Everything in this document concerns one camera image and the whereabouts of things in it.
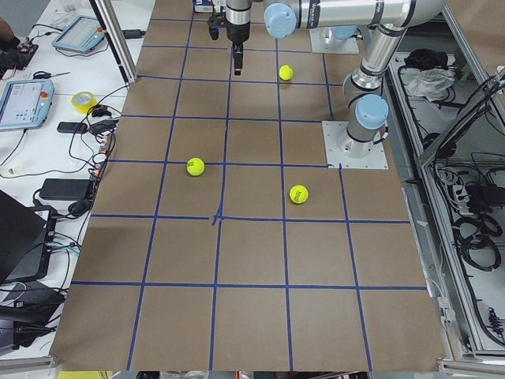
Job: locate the white crumpled cloth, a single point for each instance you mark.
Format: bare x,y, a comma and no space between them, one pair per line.
432,84

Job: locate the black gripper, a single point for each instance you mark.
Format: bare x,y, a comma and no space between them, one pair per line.
237,34

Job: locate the far yellow tennis ball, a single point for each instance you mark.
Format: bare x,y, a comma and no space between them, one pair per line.
286,72

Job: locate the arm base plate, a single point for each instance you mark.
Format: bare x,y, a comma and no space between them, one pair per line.
344,152
341,47

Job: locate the yellow tennis ball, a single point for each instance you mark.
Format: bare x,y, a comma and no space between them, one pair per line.
195,166
299,194
286,72

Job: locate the black scissors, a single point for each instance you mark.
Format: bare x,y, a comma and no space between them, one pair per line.
46,75

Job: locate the teach pendant tablet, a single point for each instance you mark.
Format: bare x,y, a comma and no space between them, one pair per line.
83,35
26,104

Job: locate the lower teach pendant tablet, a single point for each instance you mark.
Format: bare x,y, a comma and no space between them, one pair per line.
26,104

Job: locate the yellow tape roll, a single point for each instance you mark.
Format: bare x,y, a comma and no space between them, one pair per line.
84,101

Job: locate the near yellow tennis ball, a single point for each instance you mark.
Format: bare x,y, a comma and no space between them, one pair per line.
299,194

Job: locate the black power adapter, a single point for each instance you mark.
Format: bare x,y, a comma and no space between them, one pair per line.
65,189

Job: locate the black laptop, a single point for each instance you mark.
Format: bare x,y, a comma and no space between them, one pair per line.
26,234

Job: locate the upper teach pendant tablet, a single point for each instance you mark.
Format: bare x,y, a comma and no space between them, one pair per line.
83,35

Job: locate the aluminium frame post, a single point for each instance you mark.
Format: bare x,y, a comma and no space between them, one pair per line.
107,18

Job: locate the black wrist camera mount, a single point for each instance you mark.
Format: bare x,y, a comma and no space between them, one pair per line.
216,22

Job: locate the middle yellow tennis ball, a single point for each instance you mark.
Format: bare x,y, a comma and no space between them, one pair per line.
195,166

